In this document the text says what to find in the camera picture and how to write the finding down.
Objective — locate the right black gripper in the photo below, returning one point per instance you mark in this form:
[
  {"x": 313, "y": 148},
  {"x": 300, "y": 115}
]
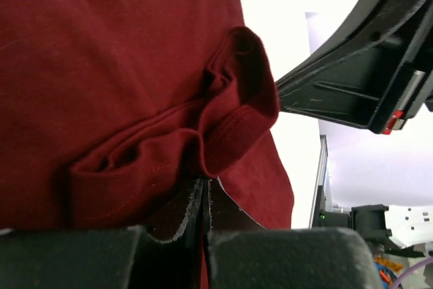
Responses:
[{"x": 374, "y": 72}]

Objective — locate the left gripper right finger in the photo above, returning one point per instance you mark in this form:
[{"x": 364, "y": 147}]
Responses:
[{"x": 240, "y": 253}]

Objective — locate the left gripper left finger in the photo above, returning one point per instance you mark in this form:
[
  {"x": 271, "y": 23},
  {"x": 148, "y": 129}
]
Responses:
[{"x": 163, "y": 252}]

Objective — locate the dark red t-shirt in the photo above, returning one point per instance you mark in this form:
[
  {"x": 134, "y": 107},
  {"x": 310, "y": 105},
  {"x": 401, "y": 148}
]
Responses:
[{"x": 109, "y": 107}]

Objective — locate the aluminium mounting rail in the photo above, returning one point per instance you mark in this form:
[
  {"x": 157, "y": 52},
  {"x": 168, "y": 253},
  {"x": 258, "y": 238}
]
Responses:
[{"x": 318, "y": 204}]

